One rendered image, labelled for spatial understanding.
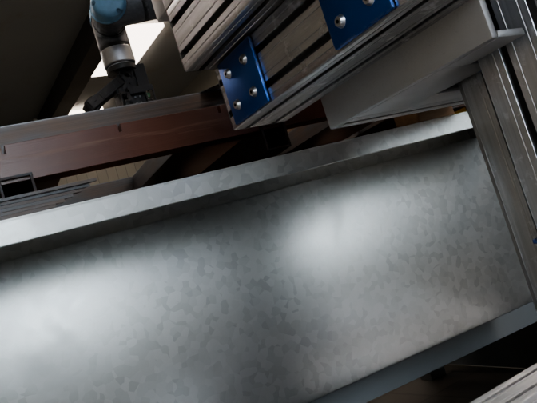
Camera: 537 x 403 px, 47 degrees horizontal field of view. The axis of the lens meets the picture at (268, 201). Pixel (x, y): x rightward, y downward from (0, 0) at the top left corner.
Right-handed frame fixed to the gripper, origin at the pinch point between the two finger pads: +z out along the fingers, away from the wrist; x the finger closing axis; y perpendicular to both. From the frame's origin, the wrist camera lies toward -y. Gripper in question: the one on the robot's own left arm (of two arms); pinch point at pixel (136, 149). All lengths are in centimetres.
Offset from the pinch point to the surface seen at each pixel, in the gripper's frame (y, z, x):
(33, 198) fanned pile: -30, 16, -54
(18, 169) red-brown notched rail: -30, 9, -42
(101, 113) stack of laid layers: -14.4, 1.6, -37.1
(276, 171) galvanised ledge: 1, 22, -61
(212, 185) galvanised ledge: -9, 22, -61
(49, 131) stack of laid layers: -23.4, 3.0, -37.1
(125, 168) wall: 176, -142, 707
